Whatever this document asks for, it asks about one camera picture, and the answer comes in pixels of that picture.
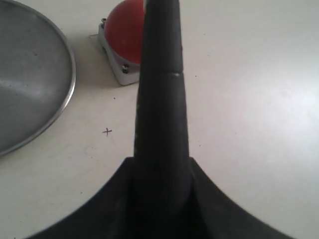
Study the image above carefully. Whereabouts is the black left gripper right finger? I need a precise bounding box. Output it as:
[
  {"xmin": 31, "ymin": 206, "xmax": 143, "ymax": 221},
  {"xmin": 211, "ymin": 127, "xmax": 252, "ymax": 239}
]
[{"xmin": 189, "ymin": 157, "xmax": 290, "ymax": 239}]

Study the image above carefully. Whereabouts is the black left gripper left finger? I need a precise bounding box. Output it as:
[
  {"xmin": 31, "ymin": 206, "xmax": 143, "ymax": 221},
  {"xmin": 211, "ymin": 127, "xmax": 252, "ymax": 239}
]
[{"xmin": 29, "ymin": 157, "xmax": 134, "ymax": 239}]

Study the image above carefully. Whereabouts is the yellow black claw hammer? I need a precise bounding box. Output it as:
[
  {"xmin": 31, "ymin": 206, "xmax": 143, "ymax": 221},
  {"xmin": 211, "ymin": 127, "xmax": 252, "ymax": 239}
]
[{"xmin": 129, "ymin": 0, "xmax": 194, "ymax": 210}]

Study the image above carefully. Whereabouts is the red dome push button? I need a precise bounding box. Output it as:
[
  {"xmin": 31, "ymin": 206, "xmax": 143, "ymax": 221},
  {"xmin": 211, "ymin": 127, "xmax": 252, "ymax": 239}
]
[{"xmin": 98, "ymin": 0, "xmax": 145, "ymax": 86}]

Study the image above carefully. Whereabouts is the round steel plate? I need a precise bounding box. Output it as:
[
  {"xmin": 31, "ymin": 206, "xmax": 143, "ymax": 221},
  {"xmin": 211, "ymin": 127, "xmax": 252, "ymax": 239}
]
[{"xmin": 0, "ymin": 0, "xmax": 76, "ymax": 155}]

